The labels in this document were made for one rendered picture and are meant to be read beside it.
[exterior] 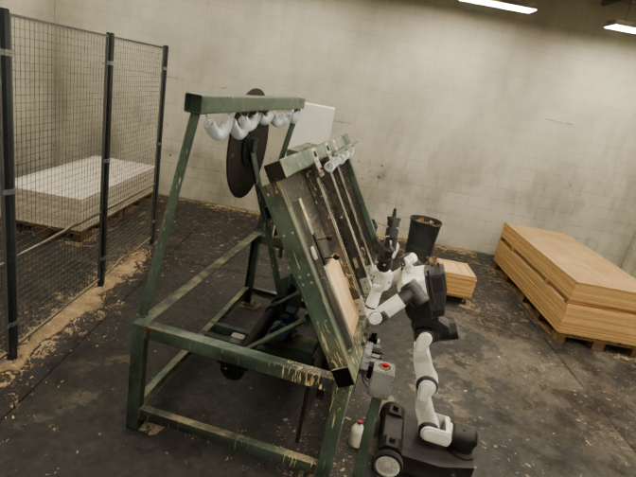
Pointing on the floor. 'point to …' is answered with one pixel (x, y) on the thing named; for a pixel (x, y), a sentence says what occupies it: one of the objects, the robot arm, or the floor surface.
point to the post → (366, 436)
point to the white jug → (356, 434)
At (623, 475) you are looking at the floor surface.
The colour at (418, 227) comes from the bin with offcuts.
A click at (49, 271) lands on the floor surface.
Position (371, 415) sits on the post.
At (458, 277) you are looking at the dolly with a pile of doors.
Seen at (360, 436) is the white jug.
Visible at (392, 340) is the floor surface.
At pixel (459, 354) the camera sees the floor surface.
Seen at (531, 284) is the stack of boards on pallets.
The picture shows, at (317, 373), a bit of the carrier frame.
